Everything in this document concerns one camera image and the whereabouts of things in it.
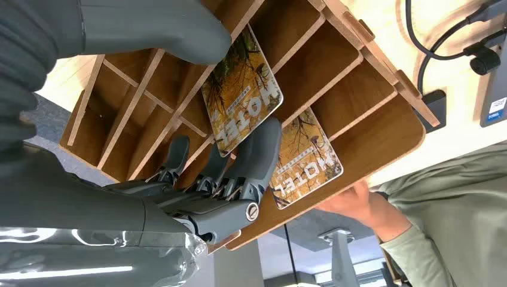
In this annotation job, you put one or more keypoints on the grey pedestal stand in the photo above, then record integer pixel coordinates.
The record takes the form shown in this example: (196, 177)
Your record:
(341, 257)

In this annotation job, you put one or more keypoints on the grey electronic device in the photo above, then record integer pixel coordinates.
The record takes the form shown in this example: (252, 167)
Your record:
(497, 91)

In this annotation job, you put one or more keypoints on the black power adapter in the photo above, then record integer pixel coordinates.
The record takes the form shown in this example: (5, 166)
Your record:
(435, 109)

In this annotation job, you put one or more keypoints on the person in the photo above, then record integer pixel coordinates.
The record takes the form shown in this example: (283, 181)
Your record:
(463, 198)

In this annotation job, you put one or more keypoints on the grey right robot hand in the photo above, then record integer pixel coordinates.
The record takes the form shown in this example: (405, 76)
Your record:
(71, 222)

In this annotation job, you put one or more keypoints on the wooden compartment card holder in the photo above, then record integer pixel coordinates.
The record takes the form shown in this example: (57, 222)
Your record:
(352, 115)

